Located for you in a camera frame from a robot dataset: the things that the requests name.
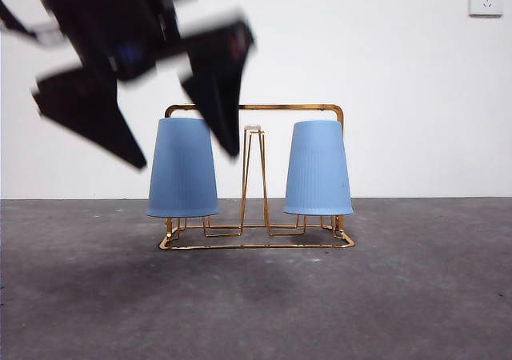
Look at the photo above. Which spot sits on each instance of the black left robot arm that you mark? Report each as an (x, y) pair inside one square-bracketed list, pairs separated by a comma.
[(108, 16)]

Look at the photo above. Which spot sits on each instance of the blue ribbed plastic cup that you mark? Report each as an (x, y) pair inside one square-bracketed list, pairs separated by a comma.
[(182, 168)]

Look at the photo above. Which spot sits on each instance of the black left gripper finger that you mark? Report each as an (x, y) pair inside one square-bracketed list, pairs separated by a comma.
[(88, 108), (220, 80)]

